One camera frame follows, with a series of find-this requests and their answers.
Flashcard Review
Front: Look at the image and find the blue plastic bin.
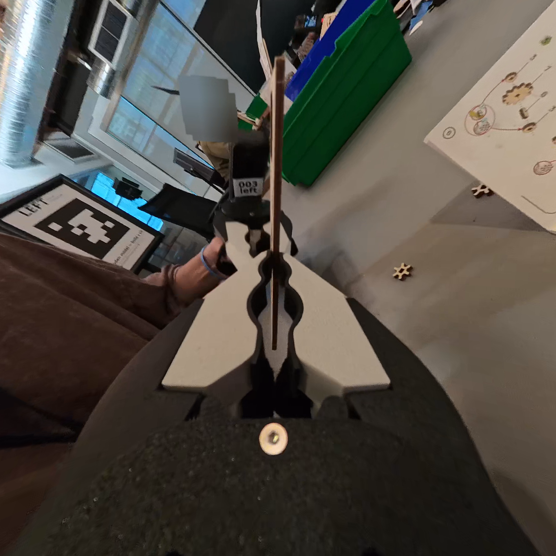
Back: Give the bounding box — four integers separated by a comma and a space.
284, 0, 379, 106

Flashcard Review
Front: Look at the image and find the white air vent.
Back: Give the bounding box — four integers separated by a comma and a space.
88, 0, 140, 67

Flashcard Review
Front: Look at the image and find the blue wrist band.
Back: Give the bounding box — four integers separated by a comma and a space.
200, 246, 224, 280

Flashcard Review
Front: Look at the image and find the green plastic bin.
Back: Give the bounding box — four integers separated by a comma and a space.
247, 0, 413, 188

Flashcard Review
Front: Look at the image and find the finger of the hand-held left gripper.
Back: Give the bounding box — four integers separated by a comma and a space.
224, 221, 262, 276

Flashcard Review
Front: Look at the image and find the white instruction booklet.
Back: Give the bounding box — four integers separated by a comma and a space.
423, 17, 556, 236

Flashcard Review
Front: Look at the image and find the person's left hand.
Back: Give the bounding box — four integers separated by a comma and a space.
202, 237, 239, 284

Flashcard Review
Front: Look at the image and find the black office chair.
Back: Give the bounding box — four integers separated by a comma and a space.
138, 182, 224, 246

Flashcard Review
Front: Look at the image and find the plywood model parts sheet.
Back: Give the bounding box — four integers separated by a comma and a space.
269, 56, 287, 351

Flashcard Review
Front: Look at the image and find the black framed marker sign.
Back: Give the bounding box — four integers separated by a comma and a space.
0, 174, 166, 275

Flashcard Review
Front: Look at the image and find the person's left forearm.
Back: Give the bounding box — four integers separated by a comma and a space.
142, 250, 209, 320

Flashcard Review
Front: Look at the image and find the black monitor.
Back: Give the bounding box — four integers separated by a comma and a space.
173, 148, 218, 183

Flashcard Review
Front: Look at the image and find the tall white paper sheet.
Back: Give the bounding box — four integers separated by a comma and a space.
255, 0, 273, 81

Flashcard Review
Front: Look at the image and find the black partition board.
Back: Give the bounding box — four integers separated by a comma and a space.
193, 0, 324, 95

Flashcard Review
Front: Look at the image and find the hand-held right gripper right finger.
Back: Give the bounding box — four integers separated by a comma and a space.
278, 252, 392, 418

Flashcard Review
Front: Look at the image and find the silver ventilation duct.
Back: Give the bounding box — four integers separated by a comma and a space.
0, 0, 76, 169

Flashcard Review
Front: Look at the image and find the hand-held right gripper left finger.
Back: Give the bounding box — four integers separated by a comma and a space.
161, 253, 275, 418

